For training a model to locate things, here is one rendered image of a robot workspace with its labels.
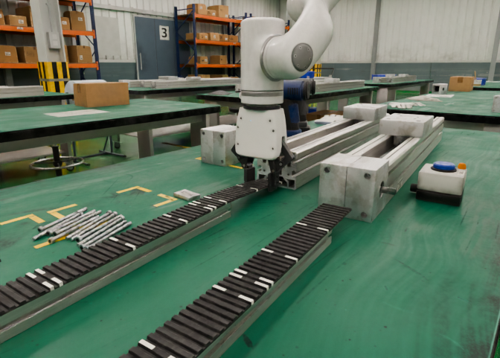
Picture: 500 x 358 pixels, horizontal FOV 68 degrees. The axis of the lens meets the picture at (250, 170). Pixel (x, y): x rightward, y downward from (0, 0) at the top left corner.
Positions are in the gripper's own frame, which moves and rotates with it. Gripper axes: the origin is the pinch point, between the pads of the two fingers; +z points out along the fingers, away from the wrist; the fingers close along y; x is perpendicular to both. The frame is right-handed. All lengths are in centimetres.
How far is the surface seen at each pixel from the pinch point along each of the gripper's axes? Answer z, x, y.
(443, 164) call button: -4.3, 16.8, 32.2
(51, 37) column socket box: -62, 261, -524
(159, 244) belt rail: 1.4, -30.9, 2.2
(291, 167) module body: -1.7, 6.2, 3.8
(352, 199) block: -0.5, -2.8, 20.5
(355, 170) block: -5.9, -2.8, 20.6
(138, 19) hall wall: -163, 801, -958
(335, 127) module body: -4.5, 47.6, -2.2
